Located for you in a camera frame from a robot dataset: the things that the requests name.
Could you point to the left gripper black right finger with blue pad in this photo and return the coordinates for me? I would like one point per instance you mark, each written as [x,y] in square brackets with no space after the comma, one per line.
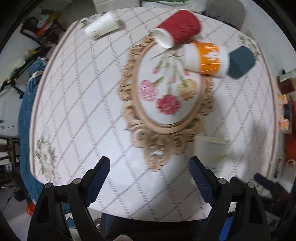
[237,212]

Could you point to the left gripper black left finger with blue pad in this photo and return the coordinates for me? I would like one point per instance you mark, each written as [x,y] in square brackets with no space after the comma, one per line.
[48,221]

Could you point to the dark teal cup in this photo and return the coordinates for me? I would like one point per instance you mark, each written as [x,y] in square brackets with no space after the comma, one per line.
[241,61]

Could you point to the orange and white paper cup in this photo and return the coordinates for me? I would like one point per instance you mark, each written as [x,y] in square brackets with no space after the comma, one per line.
[206,58]

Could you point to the red ribbed paper cup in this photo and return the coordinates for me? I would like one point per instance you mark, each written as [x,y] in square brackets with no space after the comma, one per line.
[176,29]

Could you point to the white floral paper cup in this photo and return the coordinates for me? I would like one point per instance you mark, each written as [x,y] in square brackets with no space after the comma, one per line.
[100,26]

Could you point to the blue quilted fabric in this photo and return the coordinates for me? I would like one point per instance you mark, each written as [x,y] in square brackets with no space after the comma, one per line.
[33,186]

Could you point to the orange tissue pack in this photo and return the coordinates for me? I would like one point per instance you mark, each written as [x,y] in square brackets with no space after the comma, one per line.
[284,114]

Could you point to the black metal rack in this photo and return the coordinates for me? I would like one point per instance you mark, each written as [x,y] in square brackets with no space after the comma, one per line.
[49,32]

